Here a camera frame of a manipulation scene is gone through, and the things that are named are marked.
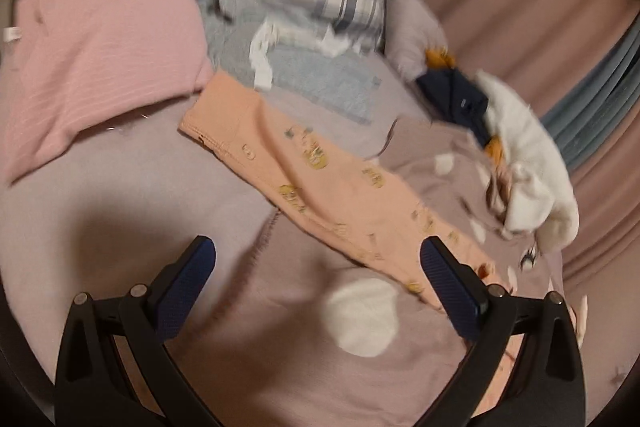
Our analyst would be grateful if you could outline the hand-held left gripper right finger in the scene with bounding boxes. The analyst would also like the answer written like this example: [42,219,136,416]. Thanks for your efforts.
[420,236,587,427]

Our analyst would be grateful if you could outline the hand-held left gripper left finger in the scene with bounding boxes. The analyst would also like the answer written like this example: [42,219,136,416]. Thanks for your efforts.
[54,235,223,427]

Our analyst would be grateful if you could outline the peach printed baby pants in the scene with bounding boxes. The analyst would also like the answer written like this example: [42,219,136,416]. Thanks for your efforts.
[178,72,526,413]

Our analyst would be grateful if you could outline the lilac bed sheet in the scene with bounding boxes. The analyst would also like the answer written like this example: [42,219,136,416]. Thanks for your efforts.
[0,57,431,388]

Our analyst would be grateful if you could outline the mauve white-dotted blanket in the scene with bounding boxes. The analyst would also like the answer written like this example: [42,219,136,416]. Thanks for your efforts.
[110,114,566,427]

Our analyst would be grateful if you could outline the small pink white garment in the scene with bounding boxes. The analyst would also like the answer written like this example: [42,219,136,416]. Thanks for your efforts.
[575,297,590,348]

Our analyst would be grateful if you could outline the white fleece garment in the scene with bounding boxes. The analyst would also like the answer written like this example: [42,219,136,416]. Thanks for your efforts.
[472,69,581,253]

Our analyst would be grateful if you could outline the navy garment with orange trim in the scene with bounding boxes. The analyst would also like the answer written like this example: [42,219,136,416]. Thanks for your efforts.
[416,48,507,170]

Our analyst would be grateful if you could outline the grey-blue folded cloth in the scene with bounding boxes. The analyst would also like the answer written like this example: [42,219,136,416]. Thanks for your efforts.
[542,22,640,170]

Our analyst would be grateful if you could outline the light blue-grey cloth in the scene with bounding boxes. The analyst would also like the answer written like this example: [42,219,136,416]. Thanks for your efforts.
[202,0,383,125]

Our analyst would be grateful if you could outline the lilac garment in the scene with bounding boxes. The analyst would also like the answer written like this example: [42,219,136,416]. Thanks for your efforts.
[385,0,451,80]

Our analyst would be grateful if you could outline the pink ribbed garment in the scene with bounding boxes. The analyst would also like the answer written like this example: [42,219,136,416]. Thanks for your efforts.
[0,0,216,185]

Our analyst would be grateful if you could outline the pink draped cloth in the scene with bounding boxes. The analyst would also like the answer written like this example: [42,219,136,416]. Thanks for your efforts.
[415,0,640,408]

